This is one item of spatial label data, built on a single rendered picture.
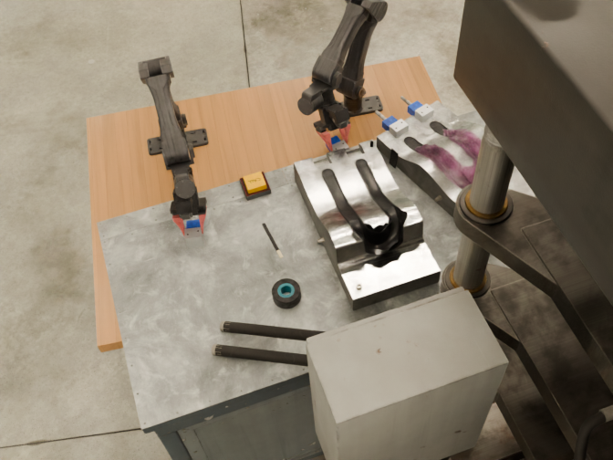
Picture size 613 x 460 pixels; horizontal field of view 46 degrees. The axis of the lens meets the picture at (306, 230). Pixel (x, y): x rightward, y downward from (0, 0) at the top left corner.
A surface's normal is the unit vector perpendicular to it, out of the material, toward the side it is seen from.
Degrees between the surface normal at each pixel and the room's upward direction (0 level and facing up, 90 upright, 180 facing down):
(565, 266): 0
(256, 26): 0
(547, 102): 90
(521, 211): 0
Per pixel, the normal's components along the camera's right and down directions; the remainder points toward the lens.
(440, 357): -0.05, -0.58
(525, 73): -0.94, 0.29
